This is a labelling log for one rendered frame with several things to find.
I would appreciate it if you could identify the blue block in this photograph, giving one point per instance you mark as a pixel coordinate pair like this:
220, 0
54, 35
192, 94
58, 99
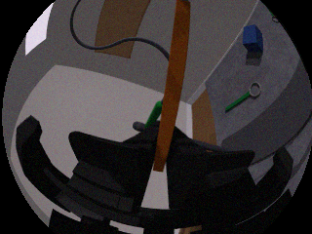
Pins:
252, 39

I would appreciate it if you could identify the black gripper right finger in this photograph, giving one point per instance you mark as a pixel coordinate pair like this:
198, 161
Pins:
187, 164

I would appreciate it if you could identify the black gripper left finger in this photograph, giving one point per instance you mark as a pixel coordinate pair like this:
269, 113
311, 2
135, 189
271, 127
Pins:
133, 157

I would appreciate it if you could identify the orange handle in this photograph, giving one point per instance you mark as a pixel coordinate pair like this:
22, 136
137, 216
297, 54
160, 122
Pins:
173, 85

